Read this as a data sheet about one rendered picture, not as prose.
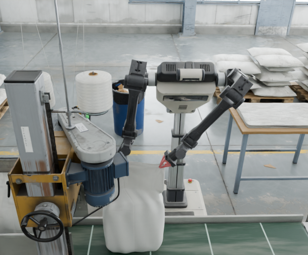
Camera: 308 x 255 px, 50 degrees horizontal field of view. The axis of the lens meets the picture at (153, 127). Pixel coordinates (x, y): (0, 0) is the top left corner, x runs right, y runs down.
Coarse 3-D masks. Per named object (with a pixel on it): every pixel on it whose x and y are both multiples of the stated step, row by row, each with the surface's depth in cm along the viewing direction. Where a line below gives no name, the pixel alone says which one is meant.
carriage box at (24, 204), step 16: (64, 144) 162; (64, 160) 153; (16, 176) 140; (32, 176) 140; (48, 176) 140; (64, 176) 141; (16, 192) 146; (64, 192) 145; (16, 208) 148; (32, 208) 149; (64, 208) 149; (32, 224) 153; (64, 224) 154
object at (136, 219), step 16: (128, 176) 199; (144, 176) 197; (160, 176) 196; (128, 192) 203; (144, 192) 202; (160, 192) 204; (112, 208) 201; (128, 208) 202; (144, 208) 203; (160, 208) 205; (112, 224) 206; (128, 224) 207; (144, 224) 208; (160, 224) 211; (112, 240) 214; (128, 240) 213; (144, 240) 214; (160, 240) 218
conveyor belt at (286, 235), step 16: (176, 224) 245; (192, 224) 245; (208, 224) 245; (224, 224) 246; (240, 224) 246; (256, 224) 246; (272, 224) 247; (288, 224) 247; (80, 240) 230; (96, 240) 230; (176, 240) 231; (192, 240) 232; (208, 240) 232; (224, 240) 232; (240, 240) 232; (256, 240) 233; (272, 240) 233; (288, 240) 233; (304, 240) 234
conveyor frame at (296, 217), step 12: (168, 216) 247; (180, 216) 247; (192, 216) 247; (204, 216) 247; (216, 216) 247; (228, 216) 248; (240, 216) 248; (252, 216) 248; (264, 216) 249; (276, 216) 249; (288, 216) 249; (300, 216) 250
